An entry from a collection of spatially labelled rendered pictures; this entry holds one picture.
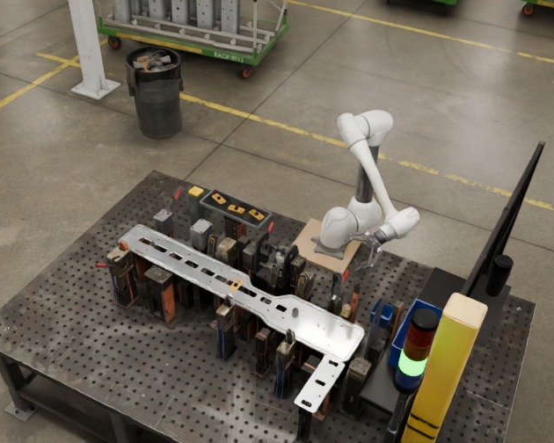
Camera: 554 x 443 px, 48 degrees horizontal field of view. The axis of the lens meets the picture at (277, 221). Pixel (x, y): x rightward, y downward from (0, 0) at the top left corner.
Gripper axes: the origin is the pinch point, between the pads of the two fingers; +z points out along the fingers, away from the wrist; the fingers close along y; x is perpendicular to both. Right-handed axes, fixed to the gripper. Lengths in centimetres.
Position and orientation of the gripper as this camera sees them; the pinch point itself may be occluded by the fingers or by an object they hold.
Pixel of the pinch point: (349, 257)
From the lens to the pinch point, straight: 314.4
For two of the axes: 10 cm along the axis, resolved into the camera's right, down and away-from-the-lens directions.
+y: -5.4, -8.1, 2.4
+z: -8.3, 5.5, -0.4
